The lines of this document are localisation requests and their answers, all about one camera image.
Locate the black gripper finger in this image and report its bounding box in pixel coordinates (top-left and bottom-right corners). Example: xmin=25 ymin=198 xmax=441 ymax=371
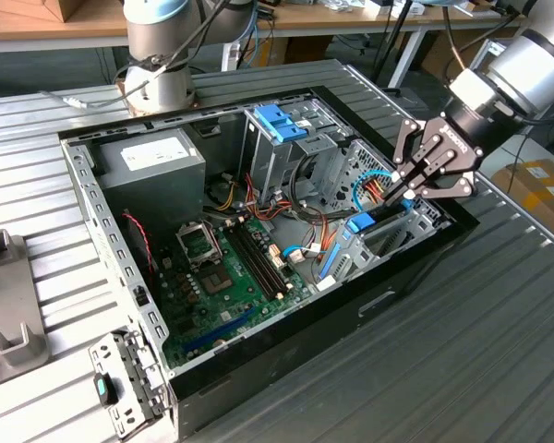
xmin=399 ymin=150 xmax=476 ymax=211
xmin=381 ymin=117 xmax=442 ymax=204

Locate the orange red yellow power wire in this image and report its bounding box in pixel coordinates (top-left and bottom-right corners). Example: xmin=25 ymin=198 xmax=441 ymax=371
xmin=318 ymin=177 xmax=391 ymax=259

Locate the hard disk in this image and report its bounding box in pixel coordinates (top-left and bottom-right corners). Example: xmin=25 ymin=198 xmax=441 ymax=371
xmin=318 ymin=199 xmax=415 ymax=282

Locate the silver disk bay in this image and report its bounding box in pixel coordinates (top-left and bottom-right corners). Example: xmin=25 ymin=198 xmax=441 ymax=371
xmin=314 ymin=191 xmax=452 ymax=291

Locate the pale grey wrist adapter block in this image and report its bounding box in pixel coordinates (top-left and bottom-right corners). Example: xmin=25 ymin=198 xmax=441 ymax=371
xmin=446 ymin=66 xmax=503 ymax=113

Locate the cardboard box with white labels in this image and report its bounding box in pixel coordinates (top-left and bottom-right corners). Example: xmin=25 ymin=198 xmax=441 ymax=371
xmin=491 ymin=159 xmax=554 ymax=232

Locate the black tripod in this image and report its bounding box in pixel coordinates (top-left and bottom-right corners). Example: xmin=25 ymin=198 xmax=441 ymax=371
xmin=370 ymin=0 xmax=420 ymax=90

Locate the blue drive cage latch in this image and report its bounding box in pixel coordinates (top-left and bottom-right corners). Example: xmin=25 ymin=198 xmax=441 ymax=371
xmin=252 ymin=103 xmax=313 ymax=144

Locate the silver drive cage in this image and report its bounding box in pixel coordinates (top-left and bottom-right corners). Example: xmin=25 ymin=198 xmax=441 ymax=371
xmin=238 ymin=98 xmax=352 ymax=209

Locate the black RAM slot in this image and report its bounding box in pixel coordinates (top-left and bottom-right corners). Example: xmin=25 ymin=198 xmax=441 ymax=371
xmin=232 ymin=223 xmax=282 ymax=297
xmin=243 ymin=220 xmax=293 ymax=290
xmin=237 ymin=221 xmax=287 ymax=293
xmin=225 ymin=224 xmax=276 ymax=300

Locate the black PC case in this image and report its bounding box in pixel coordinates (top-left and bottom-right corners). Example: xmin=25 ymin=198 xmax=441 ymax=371
xmin=56 ymin=84 xmax=481 ymax=439

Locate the green motherboard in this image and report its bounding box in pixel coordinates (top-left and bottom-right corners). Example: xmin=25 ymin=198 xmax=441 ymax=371
xmin=152 ymin=215 xmax=314 ymax=370

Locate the metal socket cover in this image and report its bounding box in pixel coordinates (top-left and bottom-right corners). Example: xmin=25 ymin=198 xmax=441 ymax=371
xmin=174 ymin=221 xmax=223 ymax=274

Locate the grey power supply unit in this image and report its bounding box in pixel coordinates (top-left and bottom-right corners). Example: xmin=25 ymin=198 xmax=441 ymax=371
xmin=94 ymin=127 xmax=208 ymax=241

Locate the blue expansion slot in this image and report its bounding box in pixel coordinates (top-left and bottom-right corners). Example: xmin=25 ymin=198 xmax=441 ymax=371
xmin=182 ymin=306 xmax=259 ymax=354

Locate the black case fan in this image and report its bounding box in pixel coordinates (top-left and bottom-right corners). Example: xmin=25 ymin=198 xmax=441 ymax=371
xmin=118 ymin=210 xmax=163 ymax=281

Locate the black latch with teal button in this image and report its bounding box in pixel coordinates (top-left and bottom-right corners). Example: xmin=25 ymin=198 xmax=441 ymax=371
xmin=93 ymin=372 xmax=121 ymax=407

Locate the grey parts rack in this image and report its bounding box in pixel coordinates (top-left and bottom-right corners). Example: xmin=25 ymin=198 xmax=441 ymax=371
xmin=0 ymin=232 xmax=51 ymax=393

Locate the blue flat data wire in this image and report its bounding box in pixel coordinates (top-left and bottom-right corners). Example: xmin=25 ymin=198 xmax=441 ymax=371
xmin=282 ymin=243 xmax=328 ymax=265
xmin=353 ymin=169 xmax=393 ymax=211

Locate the black cable bundle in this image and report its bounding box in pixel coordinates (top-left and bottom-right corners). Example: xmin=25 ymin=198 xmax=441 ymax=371
xmin=289 ymin=150 xmax=352 ymax=228

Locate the orange red wire bundle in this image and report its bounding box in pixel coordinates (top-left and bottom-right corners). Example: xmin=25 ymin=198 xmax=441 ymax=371
xmin=243 ymin=173 xmax=297 ymax=223

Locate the yellow black wire bundle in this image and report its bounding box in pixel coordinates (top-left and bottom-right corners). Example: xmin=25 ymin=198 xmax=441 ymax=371
xmin=214 ymin=178 xmax=242 ymax=213

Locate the red black twisted fan wire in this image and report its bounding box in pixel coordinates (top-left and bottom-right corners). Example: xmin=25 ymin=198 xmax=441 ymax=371
xmin=122 ymin=211 xmax=161 ymax=274

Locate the arm cable with metal plug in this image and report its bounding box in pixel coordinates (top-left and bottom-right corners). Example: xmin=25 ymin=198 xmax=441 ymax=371
xmin=40 ymin=54 xmax=176 ymax=112

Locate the silver expansion bracket plate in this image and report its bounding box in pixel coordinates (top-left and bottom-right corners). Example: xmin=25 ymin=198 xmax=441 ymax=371
xmin=88 ymin=326 xmax=172 ymax=437

